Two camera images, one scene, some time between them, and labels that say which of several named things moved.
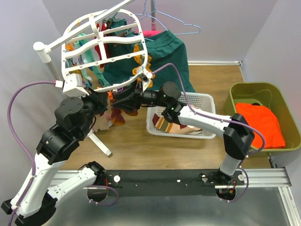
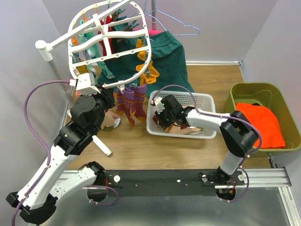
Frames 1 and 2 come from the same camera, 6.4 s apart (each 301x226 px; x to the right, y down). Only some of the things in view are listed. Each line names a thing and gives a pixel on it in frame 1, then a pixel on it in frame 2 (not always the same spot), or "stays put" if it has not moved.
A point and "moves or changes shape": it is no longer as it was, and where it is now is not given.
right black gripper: x=128 y=103 to x=161 y=121
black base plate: x=168 y=182 stays put
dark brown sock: x=108 y=25 to x=127 y=28
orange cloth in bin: x=264 y=118 stays put
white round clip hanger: x=104 y=51 moves or changes shape
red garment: x=101 y=43 to x=107 y=21
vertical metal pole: x=153 y=14 stays put
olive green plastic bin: x=271 y=95 stays put
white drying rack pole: x=45 y=51 stays put
